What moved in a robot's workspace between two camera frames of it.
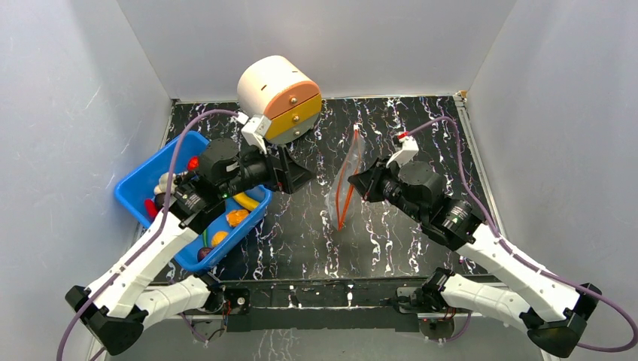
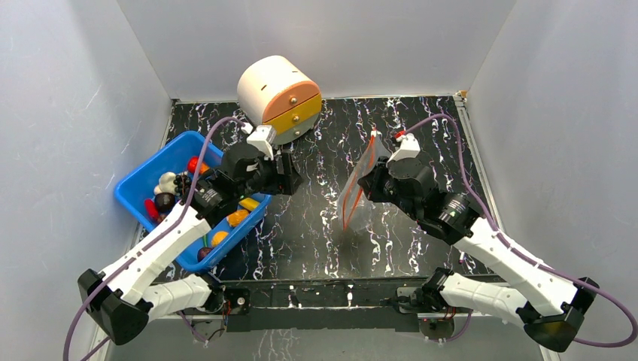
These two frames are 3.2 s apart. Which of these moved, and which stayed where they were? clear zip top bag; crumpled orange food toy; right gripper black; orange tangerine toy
Moved: clear zip top bag
Stayed: right gripper black; orange tangerine toy; crumpled orange food toy
